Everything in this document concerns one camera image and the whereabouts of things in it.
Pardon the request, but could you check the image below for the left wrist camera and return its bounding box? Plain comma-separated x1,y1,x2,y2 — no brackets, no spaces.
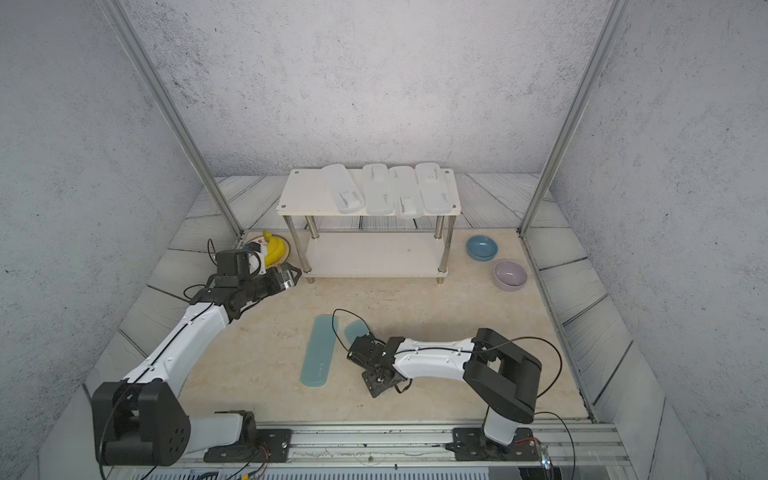
215,242,266,279

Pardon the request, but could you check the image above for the teal pencil case with label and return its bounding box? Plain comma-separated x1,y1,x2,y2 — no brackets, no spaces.
343,320,370,349

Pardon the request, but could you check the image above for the clear pencil case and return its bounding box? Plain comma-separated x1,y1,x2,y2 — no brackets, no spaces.
362,163,394,216
414,163,454,215
389,166,424,219
320,164,366,214

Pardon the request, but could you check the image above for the left aluminium frame post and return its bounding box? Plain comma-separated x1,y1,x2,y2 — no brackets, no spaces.
98,0,244,239

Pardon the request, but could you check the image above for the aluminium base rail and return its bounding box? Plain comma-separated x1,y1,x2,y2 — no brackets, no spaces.
106,418,638,479

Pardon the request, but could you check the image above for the purple ceramic bowl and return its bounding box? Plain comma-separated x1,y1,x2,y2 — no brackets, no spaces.
492,260,528,292

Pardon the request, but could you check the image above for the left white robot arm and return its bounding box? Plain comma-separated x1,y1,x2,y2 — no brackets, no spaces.
90,263,302,467

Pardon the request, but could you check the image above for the aluminium frame post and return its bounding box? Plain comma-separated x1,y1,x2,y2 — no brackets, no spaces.
98,0,244,239
518,0,630,239

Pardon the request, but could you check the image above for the white two-tier shelf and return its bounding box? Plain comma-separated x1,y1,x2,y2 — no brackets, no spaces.
276,168,461,284

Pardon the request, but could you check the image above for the right aluminium frame post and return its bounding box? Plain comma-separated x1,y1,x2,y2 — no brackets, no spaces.
518,0,630,239

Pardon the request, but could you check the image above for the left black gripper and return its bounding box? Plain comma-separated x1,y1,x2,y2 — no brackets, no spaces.
238,261,302,304

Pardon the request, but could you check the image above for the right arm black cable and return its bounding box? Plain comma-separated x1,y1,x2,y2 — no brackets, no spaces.
331,308,376,355

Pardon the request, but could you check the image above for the blue ceramic bowl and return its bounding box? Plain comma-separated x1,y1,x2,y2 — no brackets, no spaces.
465,235,499,262

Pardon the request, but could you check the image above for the yellow banana bunch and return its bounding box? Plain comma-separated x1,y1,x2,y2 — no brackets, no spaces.
263,230,289,268

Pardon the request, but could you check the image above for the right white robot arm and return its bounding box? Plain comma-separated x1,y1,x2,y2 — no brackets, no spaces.
347,328,542,447

